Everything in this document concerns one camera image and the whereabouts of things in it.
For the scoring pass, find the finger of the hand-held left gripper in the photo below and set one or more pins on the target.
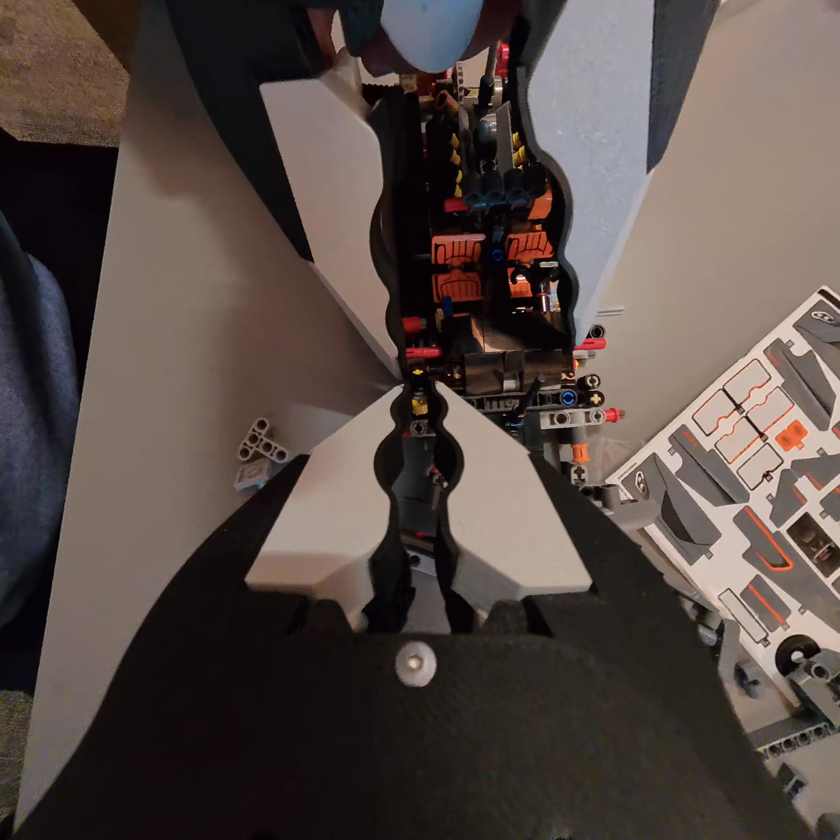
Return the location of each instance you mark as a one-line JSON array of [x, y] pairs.
[[597, 131], [328, 184]]

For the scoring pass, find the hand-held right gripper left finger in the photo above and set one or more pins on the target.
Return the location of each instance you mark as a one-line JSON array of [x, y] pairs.
[[321, 525]]

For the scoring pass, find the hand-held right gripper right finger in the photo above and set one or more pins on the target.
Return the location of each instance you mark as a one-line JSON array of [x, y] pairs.
[[518, 525]]

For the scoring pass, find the lego car model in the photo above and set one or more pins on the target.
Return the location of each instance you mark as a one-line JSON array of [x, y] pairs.
[[485, 249]]

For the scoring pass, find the light grey T-shaped lego beam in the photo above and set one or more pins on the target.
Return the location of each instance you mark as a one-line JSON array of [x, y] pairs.
[[261, 438]]

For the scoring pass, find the pile of dark grey lego pieces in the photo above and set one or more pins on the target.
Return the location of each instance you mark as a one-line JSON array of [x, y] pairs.
[[817, 676]]

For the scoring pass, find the person's left hand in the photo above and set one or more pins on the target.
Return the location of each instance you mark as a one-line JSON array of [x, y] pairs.
[[377, 64]]

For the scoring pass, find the sticker sheet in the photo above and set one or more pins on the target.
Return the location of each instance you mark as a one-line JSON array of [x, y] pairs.
[[741, 420]]

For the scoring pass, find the person's leg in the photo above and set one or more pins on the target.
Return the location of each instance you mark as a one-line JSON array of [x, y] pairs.
[[33, 426]]

